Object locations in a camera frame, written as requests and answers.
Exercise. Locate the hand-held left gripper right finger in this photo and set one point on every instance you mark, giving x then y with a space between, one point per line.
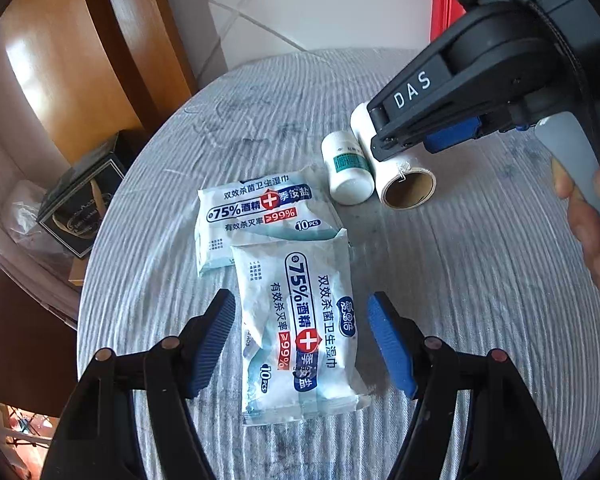
392 345

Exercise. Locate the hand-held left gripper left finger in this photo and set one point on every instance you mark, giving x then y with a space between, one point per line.
212 340

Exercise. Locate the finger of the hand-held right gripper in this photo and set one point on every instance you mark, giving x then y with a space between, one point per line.
412 92
452 135

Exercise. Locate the white roll with cardboard core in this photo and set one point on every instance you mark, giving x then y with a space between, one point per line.
405 180

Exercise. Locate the white wet wipes packet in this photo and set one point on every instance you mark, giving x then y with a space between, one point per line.
250 210
300 320

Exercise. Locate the white pill bottle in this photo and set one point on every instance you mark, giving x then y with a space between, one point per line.
347 170

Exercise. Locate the grey striped cloth desktop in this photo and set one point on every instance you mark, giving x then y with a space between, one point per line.
480 270

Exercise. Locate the person's right hand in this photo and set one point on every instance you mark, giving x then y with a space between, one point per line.
592 240

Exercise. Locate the red object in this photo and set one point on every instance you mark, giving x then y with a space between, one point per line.
440 10

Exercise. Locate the black box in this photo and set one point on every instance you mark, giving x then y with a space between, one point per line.
80 200

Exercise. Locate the clear plastic bag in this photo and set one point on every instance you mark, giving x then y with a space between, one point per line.
25 215

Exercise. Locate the wooden cabinet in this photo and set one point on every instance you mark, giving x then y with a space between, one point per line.
80 50

